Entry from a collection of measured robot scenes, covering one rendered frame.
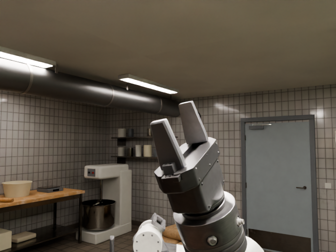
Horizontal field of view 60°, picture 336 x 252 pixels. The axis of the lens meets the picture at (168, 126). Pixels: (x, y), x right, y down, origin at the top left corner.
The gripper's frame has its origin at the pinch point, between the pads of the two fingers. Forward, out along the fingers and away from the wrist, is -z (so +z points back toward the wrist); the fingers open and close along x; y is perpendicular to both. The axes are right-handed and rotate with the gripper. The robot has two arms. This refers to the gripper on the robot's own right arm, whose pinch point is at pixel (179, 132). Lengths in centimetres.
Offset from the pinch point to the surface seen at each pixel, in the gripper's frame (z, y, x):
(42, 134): 45, -454, 314
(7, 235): 150, -407, 163
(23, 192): 112, -414, 214
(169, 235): 232, -225, 280
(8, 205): 109, -387, 172
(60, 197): 142, -385, 249
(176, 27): -32, -77, 183
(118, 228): 253, -365, 321
